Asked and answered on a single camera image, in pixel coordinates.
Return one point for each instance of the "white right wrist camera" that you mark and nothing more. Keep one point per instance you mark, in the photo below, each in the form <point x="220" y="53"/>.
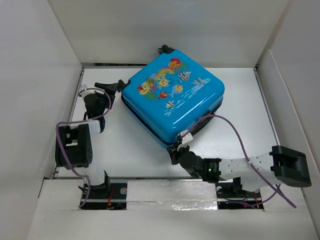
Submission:
<point x="185" y="138"/>

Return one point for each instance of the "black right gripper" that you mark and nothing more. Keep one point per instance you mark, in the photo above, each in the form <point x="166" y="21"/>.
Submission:
<point x="173" y="153"/>

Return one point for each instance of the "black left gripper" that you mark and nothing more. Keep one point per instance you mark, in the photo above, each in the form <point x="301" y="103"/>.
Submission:
<point x="110" y="89"/>

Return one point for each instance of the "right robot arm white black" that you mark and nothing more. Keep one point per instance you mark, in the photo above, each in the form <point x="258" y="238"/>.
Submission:
<point x="282" y="165"/>

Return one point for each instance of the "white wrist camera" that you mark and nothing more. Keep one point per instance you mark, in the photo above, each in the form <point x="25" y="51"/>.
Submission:
<point x="185" y="138"/>
<point x="84" y="91"/>

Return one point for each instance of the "metal base rail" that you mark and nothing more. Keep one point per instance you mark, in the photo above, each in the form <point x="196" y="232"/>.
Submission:
<point x="167" y="194"/>

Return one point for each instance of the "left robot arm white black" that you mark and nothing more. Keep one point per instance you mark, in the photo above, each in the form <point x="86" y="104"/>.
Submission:
<point x="73" y="148"/>

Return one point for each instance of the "blue kids suitcase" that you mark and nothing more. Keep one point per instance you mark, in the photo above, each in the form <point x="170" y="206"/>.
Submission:
<point x="171" y="93"/>

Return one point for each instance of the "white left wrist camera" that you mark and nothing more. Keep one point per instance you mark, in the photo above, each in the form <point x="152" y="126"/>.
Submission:
<point x="84" y="91"/>

